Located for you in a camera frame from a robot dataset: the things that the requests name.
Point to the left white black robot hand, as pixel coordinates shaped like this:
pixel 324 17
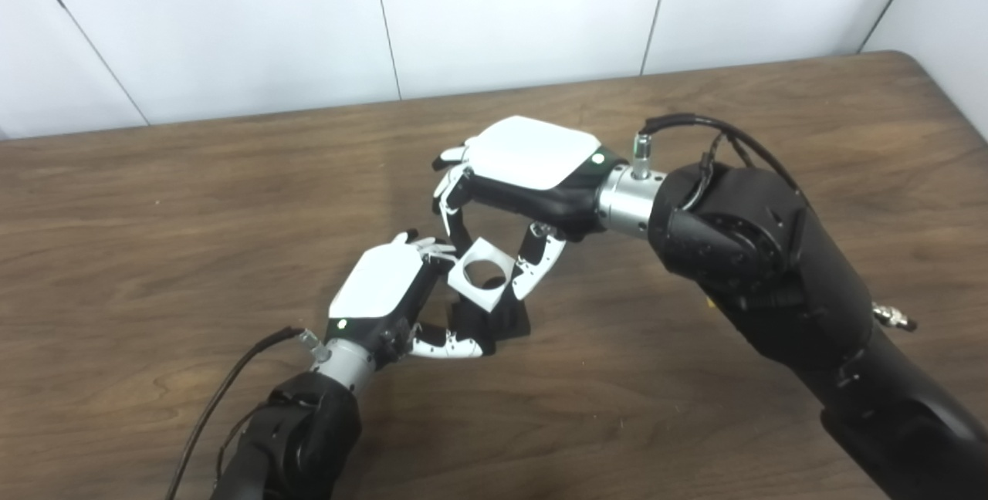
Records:
pixel 382 288

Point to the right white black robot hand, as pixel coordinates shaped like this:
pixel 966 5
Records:
pixel 532 157

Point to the white square piece with hole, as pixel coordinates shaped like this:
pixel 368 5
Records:
pixel 461 280

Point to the black peg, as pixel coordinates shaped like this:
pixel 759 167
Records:
pixel 502 322

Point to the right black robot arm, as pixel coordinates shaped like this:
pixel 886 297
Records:
pixel 772 261

